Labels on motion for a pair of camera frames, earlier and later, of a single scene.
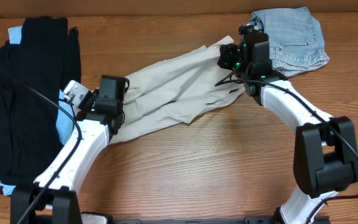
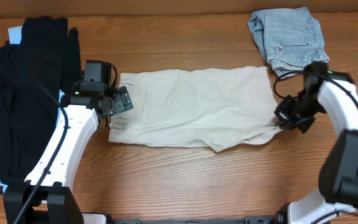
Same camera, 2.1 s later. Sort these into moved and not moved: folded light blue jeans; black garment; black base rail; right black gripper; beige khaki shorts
Moved: beige khaki shorts; right black gripper
Not moved: folded light blue jeans; black base rail; black garment
